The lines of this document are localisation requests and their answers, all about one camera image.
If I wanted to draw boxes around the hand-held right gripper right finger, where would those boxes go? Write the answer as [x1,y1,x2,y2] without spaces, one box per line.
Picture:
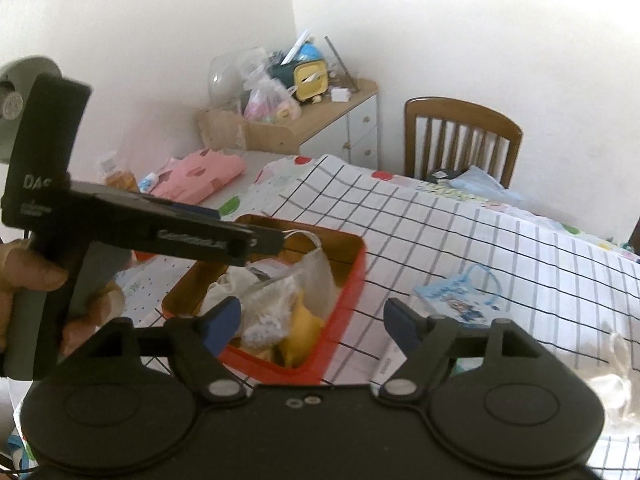
[377,297,557,404]

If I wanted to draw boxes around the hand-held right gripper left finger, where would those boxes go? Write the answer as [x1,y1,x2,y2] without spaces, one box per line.
[60,296,249,407]

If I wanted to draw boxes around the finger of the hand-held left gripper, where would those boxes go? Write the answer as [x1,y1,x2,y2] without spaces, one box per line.
[145,197,224,222]
[245,227,289,257]

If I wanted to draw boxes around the white gloves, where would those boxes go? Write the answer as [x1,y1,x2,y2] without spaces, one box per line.
[201,266,262,317]

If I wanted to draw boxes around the clear plastic bag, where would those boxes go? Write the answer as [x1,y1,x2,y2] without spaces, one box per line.
[282,230,342,320]

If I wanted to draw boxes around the red tin box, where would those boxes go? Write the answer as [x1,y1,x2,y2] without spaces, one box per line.
[160,213,368,387]

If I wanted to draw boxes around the yellow rubber duck toy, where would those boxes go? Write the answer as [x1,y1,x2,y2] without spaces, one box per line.
[271,294,327,367]

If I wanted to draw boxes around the person's left hand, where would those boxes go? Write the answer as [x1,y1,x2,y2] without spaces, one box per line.
[0,238,127,360]

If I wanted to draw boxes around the pink printed cloth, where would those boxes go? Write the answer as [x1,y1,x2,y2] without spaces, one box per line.
[149,152,247,202]

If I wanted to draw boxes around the blue face mask pack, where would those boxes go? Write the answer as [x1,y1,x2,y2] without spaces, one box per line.
[411,264,507,329]

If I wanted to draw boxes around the amber liquid bottle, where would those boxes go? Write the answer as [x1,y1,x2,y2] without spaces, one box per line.
[97,152,139,194]

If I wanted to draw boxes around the black-checked white tablecloth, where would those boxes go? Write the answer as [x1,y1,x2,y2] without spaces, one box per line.
[119,152,640,480]

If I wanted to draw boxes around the bag of pink items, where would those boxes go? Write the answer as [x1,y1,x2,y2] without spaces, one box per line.
[242,67,302,124]

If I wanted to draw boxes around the clear plastic dome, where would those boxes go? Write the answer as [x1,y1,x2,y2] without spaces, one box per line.
[207,47,269,112]

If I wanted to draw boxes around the wood-topped white side cabinet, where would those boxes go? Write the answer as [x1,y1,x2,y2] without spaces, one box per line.
[196,78,380,169]

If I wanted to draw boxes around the light blue plastic bag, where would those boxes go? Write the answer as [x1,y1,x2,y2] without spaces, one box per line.
[449,164,507,197]

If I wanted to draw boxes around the yellow and teal tissue box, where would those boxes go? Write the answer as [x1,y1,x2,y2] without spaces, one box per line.
[267,42,332,104]

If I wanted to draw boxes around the wooden chair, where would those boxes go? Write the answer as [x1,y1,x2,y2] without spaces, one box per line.
[403,95,525,189]

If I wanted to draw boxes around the cream cloth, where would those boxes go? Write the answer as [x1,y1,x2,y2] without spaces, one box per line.
[590,319,640,413]

